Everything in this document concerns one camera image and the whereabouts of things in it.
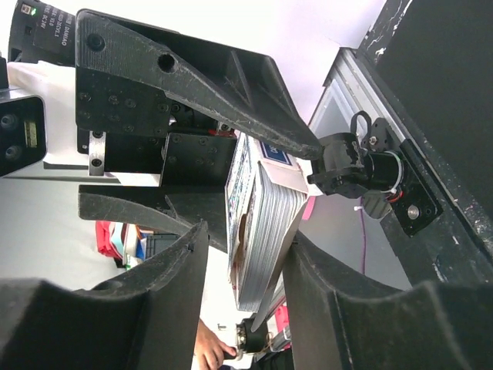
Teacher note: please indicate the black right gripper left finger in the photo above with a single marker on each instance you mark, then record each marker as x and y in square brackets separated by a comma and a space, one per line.
[145, 318]

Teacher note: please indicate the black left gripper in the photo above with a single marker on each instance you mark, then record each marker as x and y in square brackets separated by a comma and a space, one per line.
[153, 101]

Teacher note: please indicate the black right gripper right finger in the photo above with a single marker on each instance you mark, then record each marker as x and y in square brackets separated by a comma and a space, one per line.
[340, 319]

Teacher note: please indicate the blue playing card deck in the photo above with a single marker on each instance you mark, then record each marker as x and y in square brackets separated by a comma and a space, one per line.
[266, 193]

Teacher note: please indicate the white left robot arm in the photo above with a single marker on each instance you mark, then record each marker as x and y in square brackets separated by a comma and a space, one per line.
[38, 97]

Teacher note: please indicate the person hand in background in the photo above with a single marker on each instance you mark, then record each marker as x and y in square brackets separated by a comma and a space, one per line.
[210, 352]

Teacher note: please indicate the colourful background clutter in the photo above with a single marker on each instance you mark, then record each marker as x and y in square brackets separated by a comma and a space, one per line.
[129, 244]

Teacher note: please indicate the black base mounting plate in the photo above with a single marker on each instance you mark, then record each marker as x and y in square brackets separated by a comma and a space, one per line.
[432, 192]

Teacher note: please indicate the aluminium rail frame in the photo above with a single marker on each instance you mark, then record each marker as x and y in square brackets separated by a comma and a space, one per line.
[349, 88]

